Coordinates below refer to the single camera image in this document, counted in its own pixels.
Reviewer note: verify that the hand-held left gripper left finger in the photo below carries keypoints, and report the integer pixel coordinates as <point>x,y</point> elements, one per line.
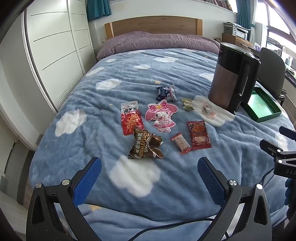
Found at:
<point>89,179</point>

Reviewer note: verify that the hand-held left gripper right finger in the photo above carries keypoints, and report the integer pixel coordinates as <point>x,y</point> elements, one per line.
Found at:
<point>210,180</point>

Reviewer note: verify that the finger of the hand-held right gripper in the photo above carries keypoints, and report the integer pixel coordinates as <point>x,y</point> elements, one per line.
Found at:
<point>288,132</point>
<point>271,148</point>

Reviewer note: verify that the green tray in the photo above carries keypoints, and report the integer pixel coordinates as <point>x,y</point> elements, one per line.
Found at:
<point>261,105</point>

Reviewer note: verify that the dark red snack packet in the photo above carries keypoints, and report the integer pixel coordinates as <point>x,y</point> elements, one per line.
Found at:
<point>198,135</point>

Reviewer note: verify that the small red wafer packet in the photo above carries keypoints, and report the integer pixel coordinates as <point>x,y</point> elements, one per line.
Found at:
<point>181,143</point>

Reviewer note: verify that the brown crinkled snack packet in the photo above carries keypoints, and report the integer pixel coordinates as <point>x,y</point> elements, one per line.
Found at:
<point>144,146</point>

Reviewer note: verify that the clear candy packet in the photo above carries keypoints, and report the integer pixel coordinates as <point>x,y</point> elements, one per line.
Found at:
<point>208,110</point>

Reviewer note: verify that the red konjac snack packet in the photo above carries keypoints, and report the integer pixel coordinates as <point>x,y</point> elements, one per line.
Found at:
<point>131,118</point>

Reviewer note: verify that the small gold candy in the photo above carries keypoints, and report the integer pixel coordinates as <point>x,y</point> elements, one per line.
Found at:
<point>187,104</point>

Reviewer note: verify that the pink cartoon character packet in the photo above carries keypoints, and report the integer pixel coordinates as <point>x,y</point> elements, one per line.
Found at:
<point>161,115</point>

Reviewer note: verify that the dark blue snack packet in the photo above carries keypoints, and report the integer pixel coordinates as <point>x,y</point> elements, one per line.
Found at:
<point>166,92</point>

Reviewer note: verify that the person's right hand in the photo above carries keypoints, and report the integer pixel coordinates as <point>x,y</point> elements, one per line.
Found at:
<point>290,192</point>

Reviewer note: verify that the grey chair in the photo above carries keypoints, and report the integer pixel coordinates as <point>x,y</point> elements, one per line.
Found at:
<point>272,67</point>

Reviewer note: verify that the brown and black electric kettle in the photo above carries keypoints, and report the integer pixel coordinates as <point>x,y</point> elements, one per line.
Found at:
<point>224,81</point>

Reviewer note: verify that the blue cloud print blanket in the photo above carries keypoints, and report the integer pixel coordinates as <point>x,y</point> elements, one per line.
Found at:
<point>115,76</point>

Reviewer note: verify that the window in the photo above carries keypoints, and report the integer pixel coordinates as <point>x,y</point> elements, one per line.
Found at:
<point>279,20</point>

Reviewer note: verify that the white printer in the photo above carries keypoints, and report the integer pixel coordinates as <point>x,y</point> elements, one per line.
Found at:
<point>238,30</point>

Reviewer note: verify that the teal curtain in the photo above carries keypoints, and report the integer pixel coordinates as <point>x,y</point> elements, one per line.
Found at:
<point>245,14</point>
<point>98,9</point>

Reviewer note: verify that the white wardrobe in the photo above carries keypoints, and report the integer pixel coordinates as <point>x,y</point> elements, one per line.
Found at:
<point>55,46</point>

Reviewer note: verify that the row of books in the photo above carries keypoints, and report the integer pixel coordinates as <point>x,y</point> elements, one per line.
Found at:
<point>219,3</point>

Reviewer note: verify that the purple pillow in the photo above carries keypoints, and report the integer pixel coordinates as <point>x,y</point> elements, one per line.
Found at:
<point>157,41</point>

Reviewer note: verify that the wooden headboard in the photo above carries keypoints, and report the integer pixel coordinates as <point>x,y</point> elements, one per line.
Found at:
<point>152,25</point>

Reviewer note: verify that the wall outlet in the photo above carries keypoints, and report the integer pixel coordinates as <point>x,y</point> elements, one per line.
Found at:
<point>216,38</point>
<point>104,39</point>

